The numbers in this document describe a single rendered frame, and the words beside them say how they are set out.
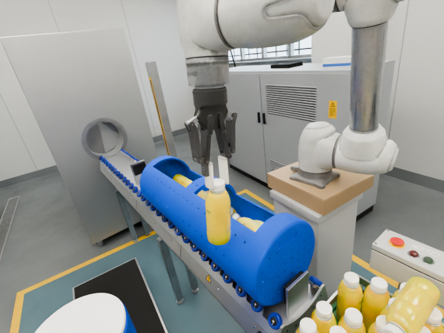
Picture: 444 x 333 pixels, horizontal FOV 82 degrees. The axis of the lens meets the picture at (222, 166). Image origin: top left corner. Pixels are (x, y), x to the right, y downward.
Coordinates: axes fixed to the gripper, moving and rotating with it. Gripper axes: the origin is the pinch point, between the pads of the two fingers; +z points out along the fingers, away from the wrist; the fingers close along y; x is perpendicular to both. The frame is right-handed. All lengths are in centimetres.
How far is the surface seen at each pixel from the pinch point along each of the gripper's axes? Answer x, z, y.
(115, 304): -22, 43, 27
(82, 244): -232, 146, 24
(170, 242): -56, 57, -7
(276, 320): 12.2, 46.1, -8.7
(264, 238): 6.2, 21.4, -10.2
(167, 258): -92, 96, -17
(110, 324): -16, 43, 30
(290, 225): 8.6, 19.6, -18.3
